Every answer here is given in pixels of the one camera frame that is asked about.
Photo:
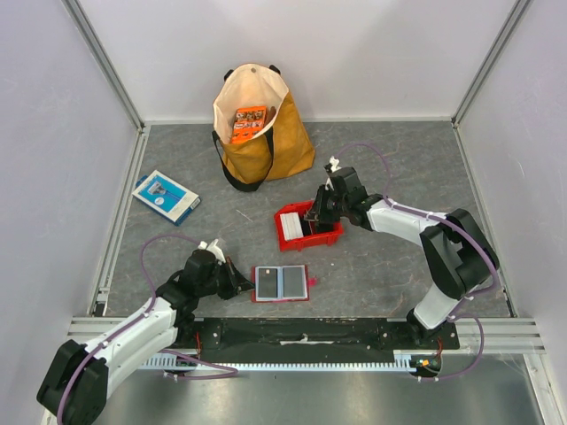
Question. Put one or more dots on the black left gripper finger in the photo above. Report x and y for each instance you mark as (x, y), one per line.
(237, 279)
(229, 292)

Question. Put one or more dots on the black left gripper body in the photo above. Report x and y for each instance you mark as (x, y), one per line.
(208, 287)

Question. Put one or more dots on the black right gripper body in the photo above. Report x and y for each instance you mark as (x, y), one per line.
(322, 204)

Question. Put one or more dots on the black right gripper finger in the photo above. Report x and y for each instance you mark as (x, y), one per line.
(327, 218)
(321, 199)

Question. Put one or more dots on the red plastic bin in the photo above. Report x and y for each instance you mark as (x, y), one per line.
(304, 242)

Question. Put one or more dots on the red leather card holder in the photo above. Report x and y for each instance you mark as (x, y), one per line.
(310, 283)

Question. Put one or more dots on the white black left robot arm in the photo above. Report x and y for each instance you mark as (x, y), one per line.
(82, 376)

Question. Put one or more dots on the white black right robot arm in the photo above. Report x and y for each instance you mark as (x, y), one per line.
(457, 253)

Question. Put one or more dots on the black cards in bin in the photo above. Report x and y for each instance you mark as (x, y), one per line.
(308, 227)

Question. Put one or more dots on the white card stack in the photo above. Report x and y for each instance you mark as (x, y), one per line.
(291, 226)

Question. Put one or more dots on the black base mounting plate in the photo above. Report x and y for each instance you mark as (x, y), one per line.
(214, 334)

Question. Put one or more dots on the mustard yellow tote bag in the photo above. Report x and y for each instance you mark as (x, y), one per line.
(281, 149)

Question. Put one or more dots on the blue white razor package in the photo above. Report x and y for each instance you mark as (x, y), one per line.
(166, 197)

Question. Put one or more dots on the orange snack box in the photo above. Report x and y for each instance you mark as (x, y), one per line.
(248, 122)

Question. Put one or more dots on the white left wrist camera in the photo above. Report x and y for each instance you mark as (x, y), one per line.
(216, 247)

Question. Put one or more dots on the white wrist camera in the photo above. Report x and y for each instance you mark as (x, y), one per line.
(331, 168)
(216, 247)

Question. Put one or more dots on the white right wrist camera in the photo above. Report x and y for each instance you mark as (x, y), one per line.
(331, 168)

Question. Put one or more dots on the white slotted cable duct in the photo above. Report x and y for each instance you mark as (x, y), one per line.
(169, 362)

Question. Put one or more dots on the aluminium frame rail left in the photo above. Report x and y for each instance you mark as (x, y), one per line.
(105, 269)

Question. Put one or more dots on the aluminium frame rail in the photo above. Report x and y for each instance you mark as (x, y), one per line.
(495, 171)
(502, 335)
(105, 269)

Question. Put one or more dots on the aluminium front frame rail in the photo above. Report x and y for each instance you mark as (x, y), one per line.
(502, 335)

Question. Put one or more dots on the aluminium frame rail right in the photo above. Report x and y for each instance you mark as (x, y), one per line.
(495, 171)

